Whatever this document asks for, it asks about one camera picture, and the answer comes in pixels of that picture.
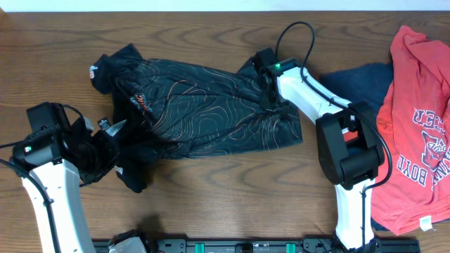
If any black orange-patterned jersey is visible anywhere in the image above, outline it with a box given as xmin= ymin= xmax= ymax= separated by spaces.
xmin=89 ymin=44 xmax=302 ymax=193

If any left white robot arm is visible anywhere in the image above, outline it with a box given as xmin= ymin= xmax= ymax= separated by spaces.
xmin=10 ymin=117 xmax=118 ymax=252

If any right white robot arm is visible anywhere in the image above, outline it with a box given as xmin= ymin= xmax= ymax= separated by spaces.
xmin=255 ymin=58 xmax=384 ymax=252

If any navy blue cloth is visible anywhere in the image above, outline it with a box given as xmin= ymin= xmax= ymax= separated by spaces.
xmin=319 ymin=63 xmax=394 ymax=231

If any red printed t-shirt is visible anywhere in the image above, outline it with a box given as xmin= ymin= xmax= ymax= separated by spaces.
xmin=371 ymin=25 xmax=449 ymax=235

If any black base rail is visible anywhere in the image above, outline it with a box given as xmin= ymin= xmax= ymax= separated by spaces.
xmin=93 ymin=230 xmax=421 ymax=253

